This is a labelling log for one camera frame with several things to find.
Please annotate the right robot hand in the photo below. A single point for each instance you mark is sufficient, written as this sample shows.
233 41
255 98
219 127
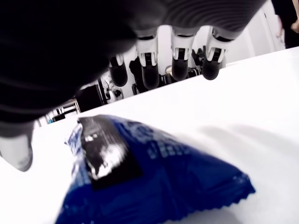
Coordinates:
58 46

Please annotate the blue Oreo packet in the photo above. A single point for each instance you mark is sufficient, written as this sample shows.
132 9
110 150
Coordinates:
163 186

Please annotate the black cabinet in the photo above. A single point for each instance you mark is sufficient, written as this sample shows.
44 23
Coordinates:
91 99

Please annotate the person in dark clothes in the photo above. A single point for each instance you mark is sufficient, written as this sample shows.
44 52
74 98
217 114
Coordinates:
289 14

